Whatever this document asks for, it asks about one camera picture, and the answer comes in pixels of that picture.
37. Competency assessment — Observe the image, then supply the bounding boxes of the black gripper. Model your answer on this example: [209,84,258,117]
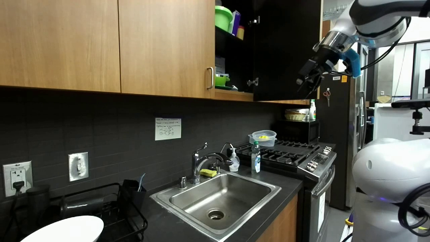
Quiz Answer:
[295,45,342,89]

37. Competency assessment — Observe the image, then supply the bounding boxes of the wooden cupboard door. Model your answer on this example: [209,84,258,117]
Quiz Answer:
[119,0,217,100]
[253,0,326,103]
[0,0,121,95]

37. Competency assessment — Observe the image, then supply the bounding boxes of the hanging keys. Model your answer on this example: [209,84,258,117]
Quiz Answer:
[322,86,334,108]

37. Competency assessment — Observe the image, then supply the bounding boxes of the green white spray bottle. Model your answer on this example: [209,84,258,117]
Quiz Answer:
[308,99,319,124]

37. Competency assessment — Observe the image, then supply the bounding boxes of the metal pot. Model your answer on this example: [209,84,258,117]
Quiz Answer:
[284,108,314,124]

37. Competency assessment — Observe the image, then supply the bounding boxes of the black refrigerator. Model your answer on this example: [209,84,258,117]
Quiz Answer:
[316,73,370,212]

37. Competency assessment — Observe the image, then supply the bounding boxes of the clear plastic food container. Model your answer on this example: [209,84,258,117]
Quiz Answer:
[249,129,279,150]

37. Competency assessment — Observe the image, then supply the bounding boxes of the small green dish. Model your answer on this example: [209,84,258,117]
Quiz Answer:
[214,73,232,89]

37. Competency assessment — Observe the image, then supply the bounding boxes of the purple container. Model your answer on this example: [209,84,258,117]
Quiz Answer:
[232,10,242,38]

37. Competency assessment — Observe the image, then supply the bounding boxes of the dish soap bottle green cap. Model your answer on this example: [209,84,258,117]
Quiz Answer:
[250,138,262,177]

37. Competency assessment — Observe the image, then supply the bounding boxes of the black gas stove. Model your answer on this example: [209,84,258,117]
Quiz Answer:
[236,120,339,242]

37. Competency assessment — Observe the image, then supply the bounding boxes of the green plastic bowl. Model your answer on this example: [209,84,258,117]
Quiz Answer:
[214,4,236,34]

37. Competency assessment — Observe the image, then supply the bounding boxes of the clear hand soap dispenser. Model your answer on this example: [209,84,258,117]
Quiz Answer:
[228,144,242,175]

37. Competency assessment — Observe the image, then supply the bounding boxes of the yellow sponge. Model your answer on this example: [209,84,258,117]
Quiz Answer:
[199,168,219,181]

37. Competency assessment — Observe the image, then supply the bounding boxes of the chrome kitchen faucet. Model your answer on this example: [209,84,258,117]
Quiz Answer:
[191,142,230,186]

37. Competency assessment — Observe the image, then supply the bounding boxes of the stainless steel sink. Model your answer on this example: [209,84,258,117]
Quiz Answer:
[150,171,283,242]

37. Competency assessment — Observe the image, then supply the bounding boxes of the wooden lower cabinet door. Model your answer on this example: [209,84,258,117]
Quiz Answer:
[256,194,300,242]

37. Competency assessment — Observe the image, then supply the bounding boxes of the round sink drain strainer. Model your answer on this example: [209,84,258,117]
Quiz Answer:
[207,209,226,222]

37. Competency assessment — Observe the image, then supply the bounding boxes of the blue utensil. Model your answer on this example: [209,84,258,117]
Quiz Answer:
[137,173,148,194]

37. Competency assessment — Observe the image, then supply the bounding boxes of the black utensil holder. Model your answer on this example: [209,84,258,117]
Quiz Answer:
[120,179,148,210]

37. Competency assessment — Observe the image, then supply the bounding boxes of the black dish rack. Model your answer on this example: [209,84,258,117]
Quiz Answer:
[47,181,150,242]

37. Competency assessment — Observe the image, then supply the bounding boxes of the white round plate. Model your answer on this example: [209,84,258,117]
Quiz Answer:
[19,214,107,242]

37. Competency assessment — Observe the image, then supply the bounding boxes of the white power outlet with plug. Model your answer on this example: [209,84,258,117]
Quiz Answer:
[2,160,35,199]

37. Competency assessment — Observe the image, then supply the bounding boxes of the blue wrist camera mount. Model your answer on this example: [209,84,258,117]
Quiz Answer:
[339,46,363,80]

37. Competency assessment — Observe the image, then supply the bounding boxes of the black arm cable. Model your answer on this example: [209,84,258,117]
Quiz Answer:
[359,17,413,72]

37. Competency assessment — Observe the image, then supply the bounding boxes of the metal cupboard door handle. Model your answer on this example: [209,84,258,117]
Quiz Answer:
[205,66,217,92]

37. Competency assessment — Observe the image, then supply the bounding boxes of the white paper wall note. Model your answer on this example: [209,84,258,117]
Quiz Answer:
[154,116,185,143]

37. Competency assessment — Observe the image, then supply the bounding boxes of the white wall socket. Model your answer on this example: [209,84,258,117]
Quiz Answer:
[68,151,90,183]

